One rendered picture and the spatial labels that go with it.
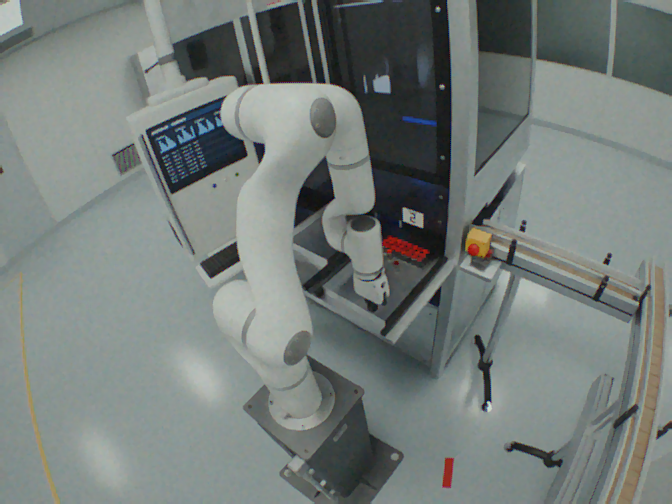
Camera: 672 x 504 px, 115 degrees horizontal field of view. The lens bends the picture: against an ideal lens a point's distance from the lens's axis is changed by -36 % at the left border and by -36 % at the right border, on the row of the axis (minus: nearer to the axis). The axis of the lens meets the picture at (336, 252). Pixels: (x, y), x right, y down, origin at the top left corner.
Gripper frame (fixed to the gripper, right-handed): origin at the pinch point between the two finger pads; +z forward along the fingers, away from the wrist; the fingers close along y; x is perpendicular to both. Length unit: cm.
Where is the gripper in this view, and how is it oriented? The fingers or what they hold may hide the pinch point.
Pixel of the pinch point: (372, 306)
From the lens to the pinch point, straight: 103.8
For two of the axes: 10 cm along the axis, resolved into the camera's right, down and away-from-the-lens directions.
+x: -6.5, 5.7, -5.1
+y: -7.4, -3.4, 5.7
